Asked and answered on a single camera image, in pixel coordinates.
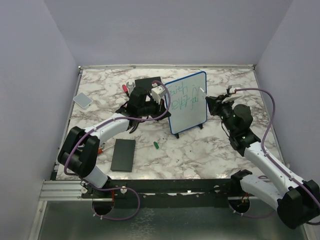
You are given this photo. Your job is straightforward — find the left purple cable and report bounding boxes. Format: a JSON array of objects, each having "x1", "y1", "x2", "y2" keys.
[{"x1": 64, "y1": 79, "x2": 172, "y2": 176}]

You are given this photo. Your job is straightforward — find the red handled screwdriver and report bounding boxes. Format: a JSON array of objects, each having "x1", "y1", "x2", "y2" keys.
[{"x1": 122, "y1": 84, "x2": 130, "y2": 97}]

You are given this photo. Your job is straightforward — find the blue framed whiteboard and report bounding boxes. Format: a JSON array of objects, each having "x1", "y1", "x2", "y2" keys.
[{"x1": 165, "y1": 71, "x2": 208, "y2": 139}]

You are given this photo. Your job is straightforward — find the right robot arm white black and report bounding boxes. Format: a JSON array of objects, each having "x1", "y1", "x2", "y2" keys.
[{"x1": 205, "y1": 95, "x2": 320, "y2": 229}]

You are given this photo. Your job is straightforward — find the green marker cap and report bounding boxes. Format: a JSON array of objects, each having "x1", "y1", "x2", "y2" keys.
[{"x1": 153, "y1": 141, "x2": 160, "y2": 150}]

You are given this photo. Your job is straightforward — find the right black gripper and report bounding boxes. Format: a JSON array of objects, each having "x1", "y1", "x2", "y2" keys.
[{"x1": 207, "y1": 94, "x2": 237, "y2": 135}]

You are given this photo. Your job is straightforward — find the silver wrench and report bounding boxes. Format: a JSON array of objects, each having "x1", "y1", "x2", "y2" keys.
[{"x1": 126, "y1": 81, "x2": 135, "y2": 92}]

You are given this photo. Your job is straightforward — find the black handled pliers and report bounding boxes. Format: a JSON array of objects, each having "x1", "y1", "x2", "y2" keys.
[{"x1": 116, "y1": 106, "x2": 140, "y2": 134}]

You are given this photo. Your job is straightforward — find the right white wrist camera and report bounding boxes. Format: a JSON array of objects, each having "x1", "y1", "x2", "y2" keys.
[{"x1": 222, "y1": 84, "x2": 244, "y2": 103}]

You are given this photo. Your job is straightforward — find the green whiteboard marker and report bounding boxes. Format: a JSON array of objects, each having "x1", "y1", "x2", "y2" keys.
[{"x1": 199, "y1": 87, "x2": 208, "y2": 99}]

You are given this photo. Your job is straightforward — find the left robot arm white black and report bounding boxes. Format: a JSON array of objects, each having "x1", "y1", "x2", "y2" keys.
[{"x1": 57, "y1": 81, "x2": 171, "y2": 198}]

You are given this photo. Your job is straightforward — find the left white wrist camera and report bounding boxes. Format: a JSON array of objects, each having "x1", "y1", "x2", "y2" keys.
[{"x1": 151, "y1": 83, "x2": 167, "y2": 105}]

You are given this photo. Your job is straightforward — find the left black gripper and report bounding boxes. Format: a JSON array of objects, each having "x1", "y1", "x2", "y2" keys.
[{"x1": 138, "y1": 95, "x2": 171, "y2": 122}]

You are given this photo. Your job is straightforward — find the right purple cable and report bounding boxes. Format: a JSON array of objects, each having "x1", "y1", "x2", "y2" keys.
[{"x1": 233, "y1": 87, "x2": 320, "y2": 226}]

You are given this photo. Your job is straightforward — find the black network switch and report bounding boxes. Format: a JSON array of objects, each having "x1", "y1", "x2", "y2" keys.
[{"x1": 134, "y1": 76, "x2": 161, "y2": 90}]

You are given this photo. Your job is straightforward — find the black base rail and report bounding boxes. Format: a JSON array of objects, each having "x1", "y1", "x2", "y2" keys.
[{"x1": 49, "y1": 171, "x2": 253, "y2": 210}]

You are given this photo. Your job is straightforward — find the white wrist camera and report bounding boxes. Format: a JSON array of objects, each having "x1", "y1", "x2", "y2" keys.
[
  {"x1": 222, "y1": 84, "x2": 244, "y2": 103},
  {"x1": 151, "y1": 83, "x2": 167, "y2": 105}
]

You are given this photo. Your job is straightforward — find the white square device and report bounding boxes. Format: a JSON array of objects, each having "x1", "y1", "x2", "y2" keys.
[{"x1": 73, "y1": 92, "x2": 93, "y2": 110}]

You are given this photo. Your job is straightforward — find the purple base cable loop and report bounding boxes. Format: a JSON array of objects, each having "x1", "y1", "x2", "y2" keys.
[{"x1": 91, "y1": 186, "x2": 142, "y2": 222}]

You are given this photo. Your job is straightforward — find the black rectangular box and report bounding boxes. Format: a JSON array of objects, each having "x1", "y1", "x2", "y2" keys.
[{"x1": 110, "y1": 139, "x2": 136, "y2": 173}]

